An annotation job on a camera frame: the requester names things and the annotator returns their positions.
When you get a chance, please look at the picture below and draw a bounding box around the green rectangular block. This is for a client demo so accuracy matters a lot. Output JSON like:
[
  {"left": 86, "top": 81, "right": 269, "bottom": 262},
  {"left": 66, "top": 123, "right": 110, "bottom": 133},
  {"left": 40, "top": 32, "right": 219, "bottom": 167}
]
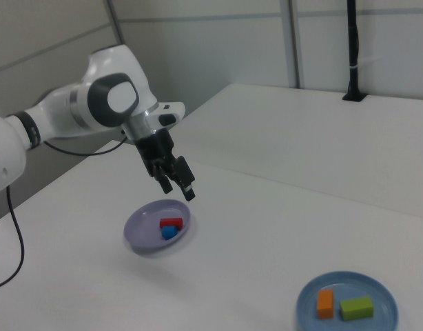
[{"left": 339, "top": 295, "right": 375, "bottom": 322}]

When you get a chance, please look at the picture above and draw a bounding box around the orange rectangular block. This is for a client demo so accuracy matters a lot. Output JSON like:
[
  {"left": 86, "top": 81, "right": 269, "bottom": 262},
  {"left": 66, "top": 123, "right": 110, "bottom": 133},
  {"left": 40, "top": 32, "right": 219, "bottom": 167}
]
[{"left": 316, "top": 288, "right": 335, "bottom": 320}]

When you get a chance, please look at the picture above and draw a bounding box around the red cylinder block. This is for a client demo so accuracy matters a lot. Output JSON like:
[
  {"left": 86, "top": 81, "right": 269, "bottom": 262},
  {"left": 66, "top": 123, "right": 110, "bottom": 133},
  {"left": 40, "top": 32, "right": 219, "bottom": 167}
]
[{"left": 159, "top": 217, "right": 184, "bottom": 230}]

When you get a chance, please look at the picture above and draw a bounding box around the black pole with base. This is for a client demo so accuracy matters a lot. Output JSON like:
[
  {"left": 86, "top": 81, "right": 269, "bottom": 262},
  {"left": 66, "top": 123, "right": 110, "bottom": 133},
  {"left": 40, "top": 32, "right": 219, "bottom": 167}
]
[{"left": 342, "top": 0, "right": 368, "bottom": 103}]

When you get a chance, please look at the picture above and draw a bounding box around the grey partition post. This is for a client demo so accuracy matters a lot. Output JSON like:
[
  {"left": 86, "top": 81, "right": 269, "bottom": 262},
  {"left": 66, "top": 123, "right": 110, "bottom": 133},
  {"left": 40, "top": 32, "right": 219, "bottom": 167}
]
[
  {"left": 103, "top": 0, "right": 128, "bottom": 49},
  {"left": 281, "top": 0, "right": 306, "bottom": 90}
]

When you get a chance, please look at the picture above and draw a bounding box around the blue plate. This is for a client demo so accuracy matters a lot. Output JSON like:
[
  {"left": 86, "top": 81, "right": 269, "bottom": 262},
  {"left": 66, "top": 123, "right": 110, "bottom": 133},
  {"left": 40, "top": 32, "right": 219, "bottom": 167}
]
[{"left": 296, "top": 271, "right": 400, "bottom": 331}]

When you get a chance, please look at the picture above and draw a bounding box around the blue cylinder block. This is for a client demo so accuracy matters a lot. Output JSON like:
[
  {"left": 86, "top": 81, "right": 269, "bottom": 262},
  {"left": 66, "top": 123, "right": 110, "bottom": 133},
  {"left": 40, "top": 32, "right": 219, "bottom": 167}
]
[{"left": 161, "top": 225, "right": 179, "bottom": 241}]

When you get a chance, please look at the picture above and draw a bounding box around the purple plate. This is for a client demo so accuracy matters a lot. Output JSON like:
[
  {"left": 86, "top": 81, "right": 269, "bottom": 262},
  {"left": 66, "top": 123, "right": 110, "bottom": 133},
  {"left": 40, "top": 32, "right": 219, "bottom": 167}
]
[{"left": 123, "top": 198, "right": 193, "bottom": 258}]

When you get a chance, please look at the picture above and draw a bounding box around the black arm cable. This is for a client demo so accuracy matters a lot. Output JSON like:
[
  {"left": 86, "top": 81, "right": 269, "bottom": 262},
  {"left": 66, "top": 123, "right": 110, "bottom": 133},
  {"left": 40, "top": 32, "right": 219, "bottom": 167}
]
[{"left": 0, "top": 136, "right": 128, "bottom": 290}]

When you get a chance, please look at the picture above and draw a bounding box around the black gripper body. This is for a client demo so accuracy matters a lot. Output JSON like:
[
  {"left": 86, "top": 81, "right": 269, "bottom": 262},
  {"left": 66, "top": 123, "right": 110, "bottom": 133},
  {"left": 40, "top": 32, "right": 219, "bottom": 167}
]
[{"left": 133, "top": 128, "right": 180, "bottom": 177}]

